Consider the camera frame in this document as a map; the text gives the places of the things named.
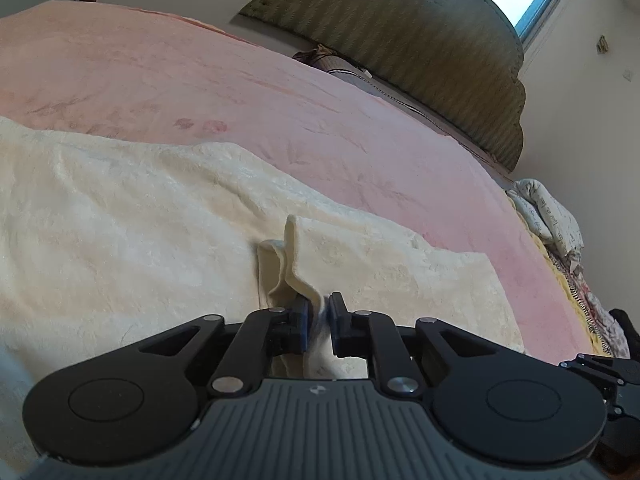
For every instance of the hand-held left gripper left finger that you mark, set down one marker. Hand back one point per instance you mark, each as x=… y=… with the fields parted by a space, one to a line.
x=302 y=324

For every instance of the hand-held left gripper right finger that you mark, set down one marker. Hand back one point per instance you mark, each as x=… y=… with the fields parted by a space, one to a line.
x=336 y=325

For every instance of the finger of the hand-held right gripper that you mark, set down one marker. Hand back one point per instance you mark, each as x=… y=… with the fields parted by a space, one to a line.
x=592 y=367
x=627 y=332

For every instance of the cream fleece blanket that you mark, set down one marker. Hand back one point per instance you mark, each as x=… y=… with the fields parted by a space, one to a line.
x=125 y=240

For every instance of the yellow patterned bed sheet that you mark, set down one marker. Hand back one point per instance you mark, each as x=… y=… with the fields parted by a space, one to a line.
x=585 y=300

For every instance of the white printed quilt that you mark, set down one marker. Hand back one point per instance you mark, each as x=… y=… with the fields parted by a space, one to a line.
x=545 y=210

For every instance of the grey pillow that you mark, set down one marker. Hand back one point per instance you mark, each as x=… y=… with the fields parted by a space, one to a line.
x=332 y=62

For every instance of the pink fleece blanket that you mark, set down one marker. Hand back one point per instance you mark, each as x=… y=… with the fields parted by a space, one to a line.
x=200 y=75

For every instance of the green padded headboard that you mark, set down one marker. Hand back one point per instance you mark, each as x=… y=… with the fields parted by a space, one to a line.
x=425 y=45

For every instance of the small wall hook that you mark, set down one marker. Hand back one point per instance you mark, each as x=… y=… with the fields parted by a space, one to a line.
x=602 y=43

